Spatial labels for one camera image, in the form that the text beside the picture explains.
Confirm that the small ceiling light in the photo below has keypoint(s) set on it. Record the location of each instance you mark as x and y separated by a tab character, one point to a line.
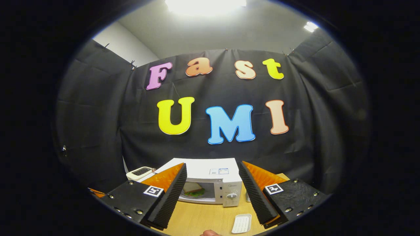
311	27

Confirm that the white toaster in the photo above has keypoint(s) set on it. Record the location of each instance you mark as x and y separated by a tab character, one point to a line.
141	172

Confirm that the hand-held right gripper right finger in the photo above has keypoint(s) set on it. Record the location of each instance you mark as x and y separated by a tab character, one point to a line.
254	196

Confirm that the white microwave oven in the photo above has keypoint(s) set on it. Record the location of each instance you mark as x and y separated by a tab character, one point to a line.
203	167

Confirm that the small white tray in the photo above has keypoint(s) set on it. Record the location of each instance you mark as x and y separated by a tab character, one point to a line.
241	224

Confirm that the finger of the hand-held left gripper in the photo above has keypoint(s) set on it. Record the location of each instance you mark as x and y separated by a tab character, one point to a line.
96	192

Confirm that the black backdrop cloth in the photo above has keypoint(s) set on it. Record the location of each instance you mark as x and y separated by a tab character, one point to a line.
311	114

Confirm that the large ceiling light panel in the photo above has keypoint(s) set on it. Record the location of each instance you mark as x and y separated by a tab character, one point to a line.
205	6

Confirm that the sandwich with lettuce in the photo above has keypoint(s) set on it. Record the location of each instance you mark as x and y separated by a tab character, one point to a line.
193	188

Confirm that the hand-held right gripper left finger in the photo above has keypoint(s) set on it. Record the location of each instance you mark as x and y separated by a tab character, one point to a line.
172	196

